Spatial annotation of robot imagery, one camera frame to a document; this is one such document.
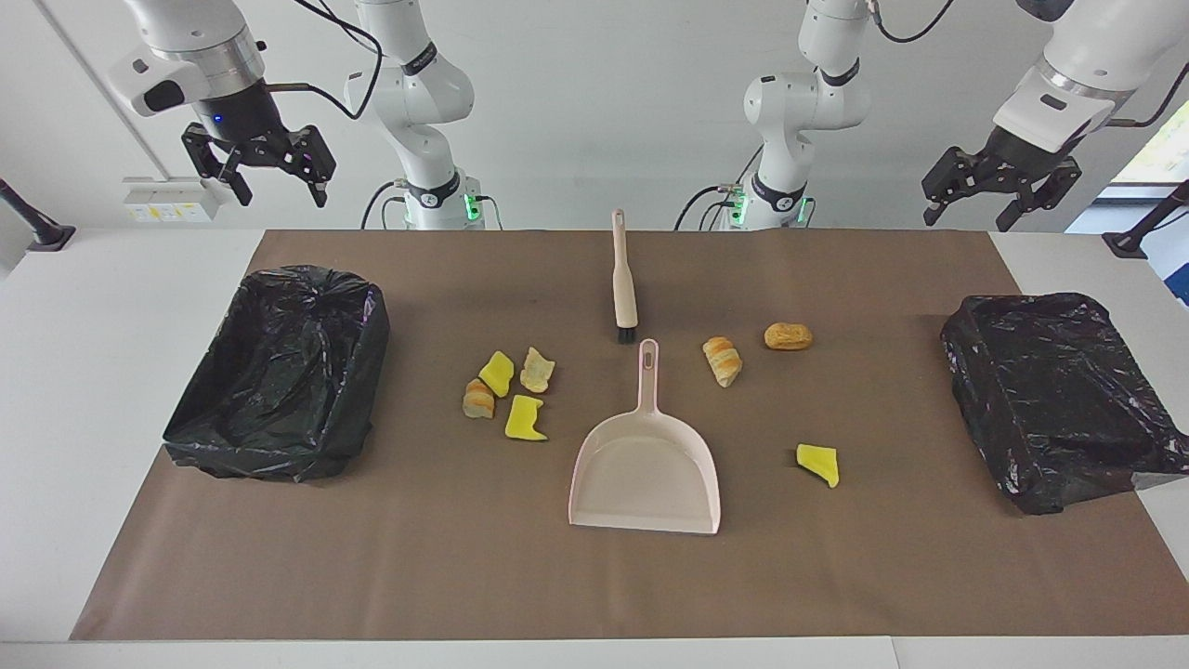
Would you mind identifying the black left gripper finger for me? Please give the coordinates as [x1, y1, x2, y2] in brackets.
[996, 163, 1083, 233]
[922, 147, 986, 227]

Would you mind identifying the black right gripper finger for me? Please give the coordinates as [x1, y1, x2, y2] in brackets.
[183, 124, 254, 207]
[288, 125, 336, 207]

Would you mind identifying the yellow green-backed sponge piece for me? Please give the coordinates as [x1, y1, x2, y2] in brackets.
[478, 350, 516, 399]

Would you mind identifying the long croissant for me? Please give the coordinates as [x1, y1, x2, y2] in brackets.
[702, 336, 744, 388]

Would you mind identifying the pale flaky pastry piece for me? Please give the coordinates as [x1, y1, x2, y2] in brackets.
[519, 347, 556, 394]

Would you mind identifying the yellow sponge wedge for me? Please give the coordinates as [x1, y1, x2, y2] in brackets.
[796, 444, 841, 489]

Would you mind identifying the notched yellow sponge piece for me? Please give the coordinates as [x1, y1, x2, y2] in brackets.
[504, 395, 549, 442]

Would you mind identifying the beige hand brush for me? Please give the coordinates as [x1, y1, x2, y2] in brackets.
[610, 208, 641, 346]

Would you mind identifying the pale pink dustpan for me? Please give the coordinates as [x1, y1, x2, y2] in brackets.
[568, 338, 723, 536]

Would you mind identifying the black bag-lined bin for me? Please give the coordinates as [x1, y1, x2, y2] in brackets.
[163, 266, 391, 483]
[940, 293, 1189, 517]

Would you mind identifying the black angled stand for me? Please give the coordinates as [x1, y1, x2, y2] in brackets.
[0, 178, 77, 254]
[1103, 179, 1189, 259]

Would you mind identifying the window with dark sill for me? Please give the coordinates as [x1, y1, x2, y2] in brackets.
[1096, 100, 1189, 203]

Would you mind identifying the blue item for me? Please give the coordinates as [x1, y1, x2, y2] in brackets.
[1150, 253, 1189, 308]

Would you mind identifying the brown paper mat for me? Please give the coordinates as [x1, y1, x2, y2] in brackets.
[70, 230, 1189, 642]

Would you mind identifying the white wall socket box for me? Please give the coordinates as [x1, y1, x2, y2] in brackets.
[123, 177, 222, 224]

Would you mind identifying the black base cable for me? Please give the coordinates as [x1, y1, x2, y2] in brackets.
[673, 144, 764, 230]
[360, 179, 504, 230]

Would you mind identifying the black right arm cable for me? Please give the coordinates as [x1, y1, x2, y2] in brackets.
[265, 0, 384, 122]

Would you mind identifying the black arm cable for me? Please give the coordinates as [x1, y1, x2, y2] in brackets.
[265, 0, 384, 122]
[869, 0, 1189, 128]

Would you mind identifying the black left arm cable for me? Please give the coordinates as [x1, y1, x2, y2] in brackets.
[869, 0, 1189, 128]

